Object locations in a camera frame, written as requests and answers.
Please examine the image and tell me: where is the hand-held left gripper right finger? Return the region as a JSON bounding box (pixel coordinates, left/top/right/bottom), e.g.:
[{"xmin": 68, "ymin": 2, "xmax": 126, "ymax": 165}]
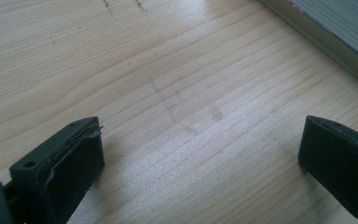
[{"xmin": 297, "ymin": 115, "xmax": 358, "ymax": 224}]

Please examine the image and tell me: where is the yellow book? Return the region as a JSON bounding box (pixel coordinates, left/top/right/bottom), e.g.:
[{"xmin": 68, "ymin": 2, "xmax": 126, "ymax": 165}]
[{"xmin": 257, "ymin": 0, "xmax": 358, "ymax": 92}]

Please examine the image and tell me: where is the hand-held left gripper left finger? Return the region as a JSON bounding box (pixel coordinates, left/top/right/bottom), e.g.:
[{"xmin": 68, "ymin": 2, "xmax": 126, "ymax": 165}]
[{"xmin": 8, "ymin": 116, "xmax": 105, "ymax": 224}]

